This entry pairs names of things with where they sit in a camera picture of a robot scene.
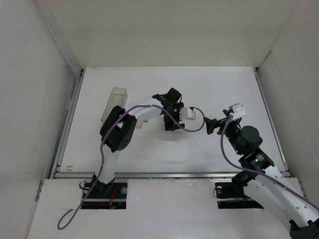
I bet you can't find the light wood cube block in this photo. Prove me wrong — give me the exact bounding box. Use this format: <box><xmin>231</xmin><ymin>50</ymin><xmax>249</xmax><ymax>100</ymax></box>
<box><xmin>136</xmin><ymin>122</ymin><xmax>143</xmax><ymax>129</ymax></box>

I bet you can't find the clear plastic box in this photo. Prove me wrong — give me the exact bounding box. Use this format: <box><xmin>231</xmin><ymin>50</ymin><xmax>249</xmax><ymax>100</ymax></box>
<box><xmin>101</xmin><ymin>87</ymin><xmax>128</xmax><ymax>124</ymax></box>

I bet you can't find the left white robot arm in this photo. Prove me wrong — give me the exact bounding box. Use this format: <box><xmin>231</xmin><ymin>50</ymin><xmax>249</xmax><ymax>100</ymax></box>
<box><xmin>92</xmin><ymin>88</ymin><xmax>184</xmax><ymax>196</ymax></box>

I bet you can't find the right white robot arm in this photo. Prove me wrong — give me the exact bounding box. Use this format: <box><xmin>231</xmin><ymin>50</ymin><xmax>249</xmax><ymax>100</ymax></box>
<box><xmin>204</xmin><ymin>109</ymin><xmax>319</xmax><ymax>239</ymax></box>

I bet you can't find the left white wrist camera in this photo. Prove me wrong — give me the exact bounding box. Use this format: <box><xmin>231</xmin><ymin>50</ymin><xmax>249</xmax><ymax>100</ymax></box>
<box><xmin>179</xmin><ymin>107</ymin><xmax>196</xmax><ymax>121</ymax></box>

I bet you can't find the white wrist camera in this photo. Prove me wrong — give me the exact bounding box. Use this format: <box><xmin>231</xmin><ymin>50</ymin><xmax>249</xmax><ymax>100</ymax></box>
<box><xmin>229</xmin><ymin>103</ymin><xmax>246</xmax><ymax>120</ymax></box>
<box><xmin>179</xmin><ymin>107</ymin><xmax>196</xmax><ymax>121</ymax></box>

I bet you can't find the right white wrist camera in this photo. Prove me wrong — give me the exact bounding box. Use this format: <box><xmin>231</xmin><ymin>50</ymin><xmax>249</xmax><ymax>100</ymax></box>
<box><xmin>229</xmin><ymin>103</ymin><xmax>246</xmax><ymax>120</ymax></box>

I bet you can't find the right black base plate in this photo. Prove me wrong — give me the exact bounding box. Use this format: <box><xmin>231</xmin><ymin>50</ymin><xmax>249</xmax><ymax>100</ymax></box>
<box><xmin>213</xmin><ymin>182</ymin><xmax>264</xmax><ymax>209</ymax></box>

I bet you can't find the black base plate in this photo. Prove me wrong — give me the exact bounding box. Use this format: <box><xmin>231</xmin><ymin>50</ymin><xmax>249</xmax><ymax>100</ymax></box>
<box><xmin>213</xmin><ymin>182</ymin><xmax>264</xmax><ymax>209</ymax></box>
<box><xmin>80</xmin><ymin>182</ymin><xmax>128</xmax><ymax>210</ymax></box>

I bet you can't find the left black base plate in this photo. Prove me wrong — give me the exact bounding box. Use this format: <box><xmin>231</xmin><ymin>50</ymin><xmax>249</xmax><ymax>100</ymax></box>
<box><xmin>80</xmin><ymin>182</ymin><xmax>128</xmax><ymax>210</ymax></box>

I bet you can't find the aluminium front rail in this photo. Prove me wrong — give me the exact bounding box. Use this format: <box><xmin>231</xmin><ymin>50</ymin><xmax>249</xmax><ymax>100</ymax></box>
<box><xmin>51</xmin><ymin>172</ymin><xmax>237</xmax><ymax>179</ymax></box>

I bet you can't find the aluminium left rail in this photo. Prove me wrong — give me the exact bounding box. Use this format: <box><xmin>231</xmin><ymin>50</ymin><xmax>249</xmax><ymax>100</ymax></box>
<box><xmin>46</xmin><ymin>69</ymin><xmax>85</xmax><ymax>179</ymax></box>

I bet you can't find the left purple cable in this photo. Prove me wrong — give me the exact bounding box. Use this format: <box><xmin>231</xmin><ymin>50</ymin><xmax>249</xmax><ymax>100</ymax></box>
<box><xmin>57</xmin><ymin>104</ymin><xmax>207</xmax><ymax>230</ymax></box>

